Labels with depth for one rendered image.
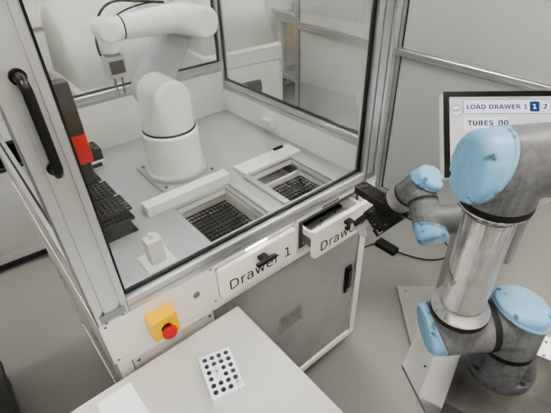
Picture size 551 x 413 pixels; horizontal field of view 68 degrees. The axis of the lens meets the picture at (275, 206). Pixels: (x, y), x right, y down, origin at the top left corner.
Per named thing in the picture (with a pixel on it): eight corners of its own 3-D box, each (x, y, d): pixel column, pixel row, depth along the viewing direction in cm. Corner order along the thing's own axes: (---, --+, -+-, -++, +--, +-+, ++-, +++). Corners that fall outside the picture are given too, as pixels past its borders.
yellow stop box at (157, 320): (182, 330, 108) (178, 312, 103) (157, 345, 104) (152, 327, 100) (173, 318, 111) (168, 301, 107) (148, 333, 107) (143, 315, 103)
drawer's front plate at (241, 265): (297, 254, 133) (297, 229, 127) (223, 299, 118) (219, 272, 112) (293, 251, 134) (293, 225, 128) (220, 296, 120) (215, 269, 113)
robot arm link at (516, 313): (550, 361, 88) (571, 319, 80) (488, 366, 88) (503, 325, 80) (521, 317, 98) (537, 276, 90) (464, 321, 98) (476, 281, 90)
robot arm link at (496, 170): (494, 364, 88) (601, 144, 54) (425, 369, 88) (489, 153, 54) (471, 318, 98) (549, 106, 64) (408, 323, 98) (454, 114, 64)
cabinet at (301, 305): (357, 337, 203) (375, 206, 156) (172, 490, 151) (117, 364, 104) (244, 243, 263) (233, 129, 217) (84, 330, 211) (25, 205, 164)
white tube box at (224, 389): (246, 393, 101) (245, 385, 99) (214, 408, 98) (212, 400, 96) (229, 354, 110) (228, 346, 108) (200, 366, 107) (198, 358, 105)
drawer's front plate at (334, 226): (371, 222, 146) (375, 197, 139) (313, 260, 131) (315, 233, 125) (368, 220, 147) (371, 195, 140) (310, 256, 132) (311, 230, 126)
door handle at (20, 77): (72, 181, 71) (31, 73, 60) (56, 187, 70) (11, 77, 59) (63, 170, 74) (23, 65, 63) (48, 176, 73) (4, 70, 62)
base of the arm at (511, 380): (535, 353, 100) (547, 327, 95) (533, 406, 90) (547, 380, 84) (469, 332, 107) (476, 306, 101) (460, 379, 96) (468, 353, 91)
